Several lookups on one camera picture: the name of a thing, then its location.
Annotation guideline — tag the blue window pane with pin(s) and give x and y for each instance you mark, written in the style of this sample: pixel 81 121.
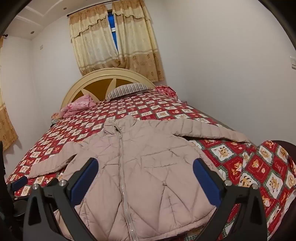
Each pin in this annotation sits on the blue window pane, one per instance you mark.
pixel 112 30

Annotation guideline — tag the red patterned cloth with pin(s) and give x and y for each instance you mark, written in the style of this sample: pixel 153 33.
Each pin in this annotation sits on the red patterned cloth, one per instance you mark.
pixel 167 90

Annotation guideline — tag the beige floral window curtain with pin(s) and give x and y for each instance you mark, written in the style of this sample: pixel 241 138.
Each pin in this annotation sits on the beige floral window curtain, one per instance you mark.
pixel 138 41
pixel 92 46

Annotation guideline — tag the white wall switch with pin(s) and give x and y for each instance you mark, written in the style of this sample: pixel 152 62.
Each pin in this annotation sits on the white wall switch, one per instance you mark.
pixel 292 62

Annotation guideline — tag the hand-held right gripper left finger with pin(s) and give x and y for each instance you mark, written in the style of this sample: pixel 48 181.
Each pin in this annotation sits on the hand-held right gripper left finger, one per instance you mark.
pixel 84 179

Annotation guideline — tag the cream and brown headboard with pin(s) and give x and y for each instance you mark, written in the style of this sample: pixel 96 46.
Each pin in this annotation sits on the cream and brown headboard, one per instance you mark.
pixel 97 87

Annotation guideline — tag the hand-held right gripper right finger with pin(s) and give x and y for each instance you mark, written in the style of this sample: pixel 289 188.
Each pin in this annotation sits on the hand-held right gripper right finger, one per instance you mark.
pixel 205 179

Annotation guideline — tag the red checked printed bedsheet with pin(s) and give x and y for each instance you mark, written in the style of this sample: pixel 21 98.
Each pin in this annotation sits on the red checked printed bedsheet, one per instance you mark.
pixel 138 109

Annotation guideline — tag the pink folded quilt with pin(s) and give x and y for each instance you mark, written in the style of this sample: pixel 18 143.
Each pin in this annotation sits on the pink folded quilt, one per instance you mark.
pixel 77 106

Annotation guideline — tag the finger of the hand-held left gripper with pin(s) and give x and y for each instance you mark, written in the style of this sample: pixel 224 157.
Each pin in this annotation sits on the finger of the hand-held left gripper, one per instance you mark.
pixel 19 183

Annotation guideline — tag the golden patterned side curtain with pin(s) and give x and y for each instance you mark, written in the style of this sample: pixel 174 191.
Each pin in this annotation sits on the golden patterned side curtain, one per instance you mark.
pixel 7 120

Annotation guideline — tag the striped pillow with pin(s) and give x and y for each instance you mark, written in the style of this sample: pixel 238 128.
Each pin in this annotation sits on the striped pillow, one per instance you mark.
pixel 126 90

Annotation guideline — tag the beige quilted puffer jacket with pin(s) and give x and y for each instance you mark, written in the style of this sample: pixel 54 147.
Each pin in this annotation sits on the beige quilted puffer jacket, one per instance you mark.
pixel 143 166

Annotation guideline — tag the dark curtain rod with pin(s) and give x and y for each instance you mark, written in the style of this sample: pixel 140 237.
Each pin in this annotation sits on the dark curtain rod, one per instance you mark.
pixel 87 8

